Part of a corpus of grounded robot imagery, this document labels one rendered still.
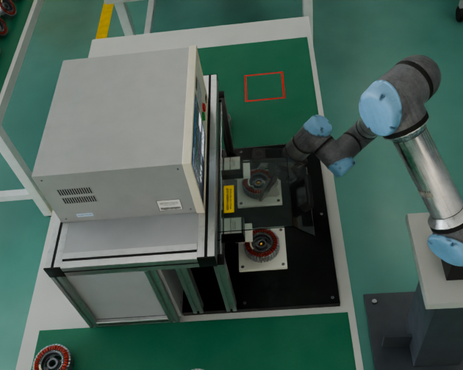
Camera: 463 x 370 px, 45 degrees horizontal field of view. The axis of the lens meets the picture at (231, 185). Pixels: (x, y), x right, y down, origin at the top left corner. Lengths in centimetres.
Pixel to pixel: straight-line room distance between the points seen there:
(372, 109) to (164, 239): 60
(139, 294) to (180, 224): 26
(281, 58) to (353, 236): 91
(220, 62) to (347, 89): 113
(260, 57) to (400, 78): 117
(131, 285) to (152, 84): 55
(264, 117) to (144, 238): 90
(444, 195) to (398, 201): 141
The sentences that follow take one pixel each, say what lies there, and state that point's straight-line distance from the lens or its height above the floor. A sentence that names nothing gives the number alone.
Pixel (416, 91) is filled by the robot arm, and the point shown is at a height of 137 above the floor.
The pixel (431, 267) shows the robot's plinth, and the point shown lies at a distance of 180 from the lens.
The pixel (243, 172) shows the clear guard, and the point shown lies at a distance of 158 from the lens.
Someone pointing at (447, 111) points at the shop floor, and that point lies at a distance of 329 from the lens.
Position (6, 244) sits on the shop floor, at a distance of 310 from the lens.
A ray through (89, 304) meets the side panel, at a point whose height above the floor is 88.
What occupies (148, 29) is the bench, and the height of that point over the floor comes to 20.
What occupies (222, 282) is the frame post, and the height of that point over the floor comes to 95.
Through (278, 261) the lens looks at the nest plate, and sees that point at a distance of 173.
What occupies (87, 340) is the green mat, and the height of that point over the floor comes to 75.
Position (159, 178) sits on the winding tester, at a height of 127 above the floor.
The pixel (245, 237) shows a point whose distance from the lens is 167.
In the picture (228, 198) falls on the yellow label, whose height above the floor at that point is 107.
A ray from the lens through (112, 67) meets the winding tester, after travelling 161.
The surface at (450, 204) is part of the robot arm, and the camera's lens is 146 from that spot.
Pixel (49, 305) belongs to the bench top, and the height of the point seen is 75.
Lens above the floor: 229
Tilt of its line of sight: 52 degrees down
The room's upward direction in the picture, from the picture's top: 11 degrees counter-clockwise
